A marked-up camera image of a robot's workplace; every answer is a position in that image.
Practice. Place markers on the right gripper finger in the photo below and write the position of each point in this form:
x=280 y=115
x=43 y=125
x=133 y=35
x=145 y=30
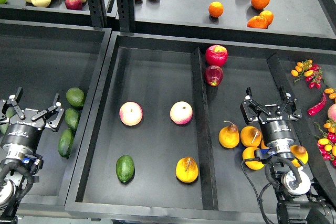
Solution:
x=288 y=106
x=252 y=110

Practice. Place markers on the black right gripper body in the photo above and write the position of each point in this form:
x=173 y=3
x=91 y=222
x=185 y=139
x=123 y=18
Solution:
x=277 y=129

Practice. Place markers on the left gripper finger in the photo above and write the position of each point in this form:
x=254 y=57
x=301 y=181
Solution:
x=51 y=117
x=12 y=101

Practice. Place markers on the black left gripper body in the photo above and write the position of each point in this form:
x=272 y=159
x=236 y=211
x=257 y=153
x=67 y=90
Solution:
x=21 y=134

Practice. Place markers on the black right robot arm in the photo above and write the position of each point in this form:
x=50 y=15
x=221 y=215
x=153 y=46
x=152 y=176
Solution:
x=283 y=169

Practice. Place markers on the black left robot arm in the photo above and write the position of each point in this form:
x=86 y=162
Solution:
x=21 y=164

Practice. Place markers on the central yellow pear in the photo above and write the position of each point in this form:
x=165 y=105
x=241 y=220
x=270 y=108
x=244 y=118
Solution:
x=263 y=145

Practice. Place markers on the red chili pepper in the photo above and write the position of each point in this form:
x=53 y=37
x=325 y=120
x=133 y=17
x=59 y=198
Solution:
x=318 y=107

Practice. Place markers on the upper cherry tomato bunch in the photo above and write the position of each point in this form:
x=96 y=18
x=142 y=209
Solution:
x=310 y=72

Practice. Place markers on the cherry tomato bunch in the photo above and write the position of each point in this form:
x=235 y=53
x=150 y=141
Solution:
x=326 y=140
x=310 y=72

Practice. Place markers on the pink peach at right edge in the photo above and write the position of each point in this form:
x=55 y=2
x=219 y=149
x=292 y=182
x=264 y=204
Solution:
x=331 y=113

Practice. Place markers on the orange cherry tomatoes pair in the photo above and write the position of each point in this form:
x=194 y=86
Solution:
x=330 y=92

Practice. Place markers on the lower cherry tomato bunch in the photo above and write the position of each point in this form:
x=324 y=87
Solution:
x=326 y=140

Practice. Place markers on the black left tray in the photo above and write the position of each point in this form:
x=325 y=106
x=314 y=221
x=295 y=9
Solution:
x=45 y=60

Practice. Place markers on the black tray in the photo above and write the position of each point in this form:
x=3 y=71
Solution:
x=156 y=72
x=45 y=60

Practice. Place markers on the bright red apple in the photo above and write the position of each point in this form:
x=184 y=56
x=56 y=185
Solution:
x=216 y=55

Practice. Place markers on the black middle tray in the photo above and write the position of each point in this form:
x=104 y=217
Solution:
x=156 y=72

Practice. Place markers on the left pink peach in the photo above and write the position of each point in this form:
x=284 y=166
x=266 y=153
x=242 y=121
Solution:
x=130 y=113

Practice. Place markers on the orange on shelf bottom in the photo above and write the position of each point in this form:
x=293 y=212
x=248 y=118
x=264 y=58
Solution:
x=258 y=21

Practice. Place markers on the orange on shelf lower right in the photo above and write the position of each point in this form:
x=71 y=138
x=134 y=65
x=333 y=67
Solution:
x=268 y=15

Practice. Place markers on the orange on shelf centre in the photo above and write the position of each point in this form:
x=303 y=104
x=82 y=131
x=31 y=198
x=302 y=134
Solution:
x=215 y=9

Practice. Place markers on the dark red apple on shelf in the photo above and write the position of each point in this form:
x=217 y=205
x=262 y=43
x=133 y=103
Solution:
x=73 y=4

